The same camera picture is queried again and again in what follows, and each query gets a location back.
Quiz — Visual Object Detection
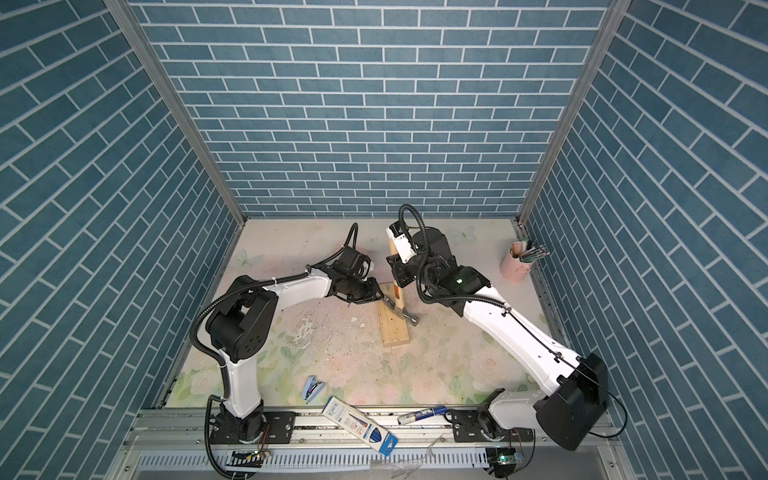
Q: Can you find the blue stapler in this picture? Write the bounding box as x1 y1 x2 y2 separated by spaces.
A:
302 375 325 404

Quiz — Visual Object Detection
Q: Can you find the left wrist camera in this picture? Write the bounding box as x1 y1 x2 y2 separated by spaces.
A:
356 255 373 280

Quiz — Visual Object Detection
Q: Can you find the pink cup with tools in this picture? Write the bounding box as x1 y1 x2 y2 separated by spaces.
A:
500 239 550 282

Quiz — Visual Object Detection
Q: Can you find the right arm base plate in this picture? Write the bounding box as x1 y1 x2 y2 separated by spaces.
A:
443 409 535 443

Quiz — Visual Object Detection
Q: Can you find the blue white marker pen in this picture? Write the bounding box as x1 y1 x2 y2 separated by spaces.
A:
397 405 447 425

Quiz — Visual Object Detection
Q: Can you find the white blue toothpaste box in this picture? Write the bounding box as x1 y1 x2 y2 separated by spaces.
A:
321 396 398 457

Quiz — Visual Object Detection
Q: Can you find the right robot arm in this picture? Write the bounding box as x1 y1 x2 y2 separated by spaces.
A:
387 204 629 451

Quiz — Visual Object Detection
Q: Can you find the clear plastic wrapper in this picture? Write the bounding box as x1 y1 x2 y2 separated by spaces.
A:
383 435 445 479

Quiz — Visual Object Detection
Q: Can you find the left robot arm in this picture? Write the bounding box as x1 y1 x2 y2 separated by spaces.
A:
189 224 384 420

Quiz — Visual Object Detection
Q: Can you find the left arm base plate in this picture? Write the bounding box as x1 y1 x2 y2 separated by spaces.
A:
209 408 296 445

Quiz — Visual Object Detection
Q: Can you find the wooden plank with nails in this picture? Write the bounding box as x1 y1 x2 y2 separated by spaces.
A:
378 283 410 348

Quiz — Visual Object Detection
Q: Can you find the wooden claw hammer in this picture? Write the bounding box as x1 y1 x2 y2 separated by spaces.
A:
380 236 420 327

